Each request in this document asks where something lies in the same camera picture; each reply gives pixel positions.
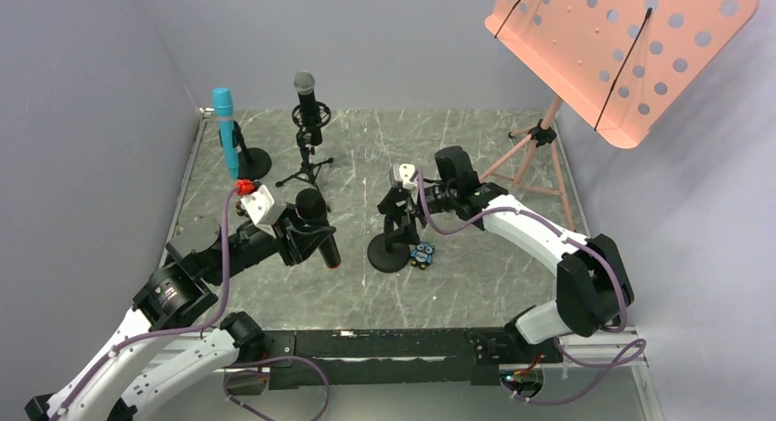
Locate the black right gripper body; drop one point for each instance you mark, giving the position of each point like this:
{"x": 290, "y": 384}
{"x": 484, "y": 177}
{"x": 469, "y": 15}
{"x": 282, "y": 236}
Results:
{"x": 396, "y": 205}

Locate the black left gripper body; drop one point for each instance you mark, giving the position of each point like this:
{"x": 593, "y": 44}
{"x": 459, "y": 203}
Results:
{"x": 296, "y": 239}

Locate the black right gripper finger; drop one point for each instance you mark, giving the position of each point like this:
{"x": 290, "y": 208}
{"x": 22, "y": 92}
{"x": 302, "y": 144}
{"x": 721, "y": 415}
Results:
{"x": 394, "y": 202}
{"x": 405, "y": 230}

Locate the black round-base phone stand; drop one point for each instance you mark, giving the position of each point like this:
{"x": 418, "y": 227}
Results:
{"x": 385, "y": 257}

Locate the black microphone orange end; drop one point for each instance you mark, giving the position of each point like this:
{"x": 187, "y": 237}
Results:
{"x": 311, "y": 208}

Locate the black round-base mic stand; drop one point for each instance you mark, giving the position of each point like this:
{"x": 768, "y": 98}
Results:
{"x": 254, "y": 162}

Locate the blue toy microphone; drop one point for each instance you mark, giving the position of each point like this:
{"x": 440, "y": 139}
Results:
{"x": 223, "y": 107}

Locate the black microphone silver head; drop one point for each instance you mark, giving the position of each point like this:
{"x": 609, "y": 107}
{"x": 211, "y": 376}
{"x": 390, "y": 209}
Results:
{"x": 310, "y": 116}

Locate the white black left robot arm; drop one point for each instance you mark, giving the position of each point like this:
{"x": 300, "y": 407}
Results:
{"x": 178, "y": 330}

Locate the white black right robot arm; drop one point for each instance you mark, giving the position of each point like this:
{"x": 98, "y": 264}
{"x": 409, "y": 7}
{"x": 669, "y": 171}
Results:
{"x": 592, "y": 288}

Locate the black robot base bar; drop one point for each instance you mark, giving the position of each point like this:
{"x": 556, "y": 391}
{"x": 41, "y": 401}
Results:
{"x": 376, "y": 356}

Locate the pink music stand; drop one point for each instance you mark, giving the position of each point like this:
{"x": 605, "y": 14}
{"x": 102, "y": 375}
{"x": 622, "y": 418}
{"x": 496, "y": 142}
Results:
{"x": 619, "y": 64}

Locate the blue owl toy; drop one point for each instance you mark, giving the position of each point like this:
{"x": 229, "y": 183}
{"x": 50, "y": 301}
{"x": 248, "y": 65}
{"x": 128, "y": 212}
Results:
{"x": 421, "y": 256}

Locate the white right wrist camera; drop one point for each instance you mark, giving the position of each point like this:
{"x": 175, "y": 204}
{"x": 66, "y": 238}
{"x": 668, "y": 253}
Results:
{"x": 404, "y": 177}

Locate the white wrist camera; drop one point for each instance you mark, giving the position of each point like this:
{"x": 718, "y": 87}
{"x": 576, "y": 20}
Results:
{"x": 404, "y": 177}
{"x": 258, "y": 202}

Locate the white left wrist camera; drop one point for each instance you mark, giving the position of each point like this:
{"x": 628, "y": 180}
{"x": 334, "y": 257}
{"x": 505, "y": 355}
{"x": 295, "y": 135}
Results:
{"x": 258, "y": 202}

